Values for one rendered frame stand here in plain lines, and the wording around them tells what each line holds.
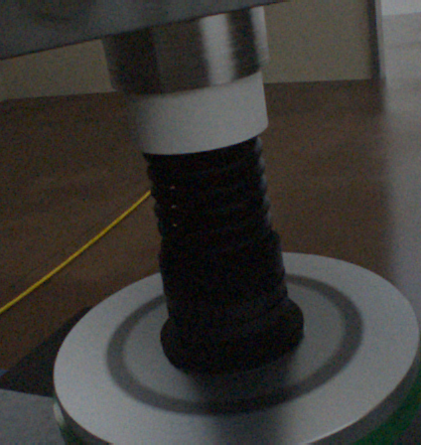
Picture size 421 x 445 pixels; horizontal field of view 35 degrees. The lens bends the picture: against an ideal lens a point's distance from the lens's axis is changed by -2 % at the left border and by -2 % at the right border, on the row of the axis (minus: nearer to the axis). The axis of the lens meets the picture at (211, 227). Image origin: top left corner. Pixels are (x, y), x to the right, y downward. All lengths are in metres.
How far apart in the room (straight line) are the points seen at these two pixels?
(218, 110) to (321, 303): 0.15
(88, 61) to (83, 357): 5.88
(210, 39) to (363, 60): 4.87
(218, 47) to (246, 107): 0.04
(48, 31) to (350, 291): 0.25
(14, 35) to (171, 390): 0.19
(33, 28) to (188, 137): 0.09
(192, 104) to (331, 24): 4.88
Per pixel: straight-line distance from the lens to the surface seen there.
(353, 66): 5.19
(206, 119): 0.31
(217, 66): 0.31
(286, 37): 5.31
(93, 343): 0.42
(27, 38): 0.28
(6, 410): 0.49
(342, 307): 0.41
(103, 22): 0.28
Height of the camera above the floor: 1.07
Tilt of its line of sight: 23 degrees down
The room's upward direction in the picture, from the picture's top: 9 degrees counter-clockwise
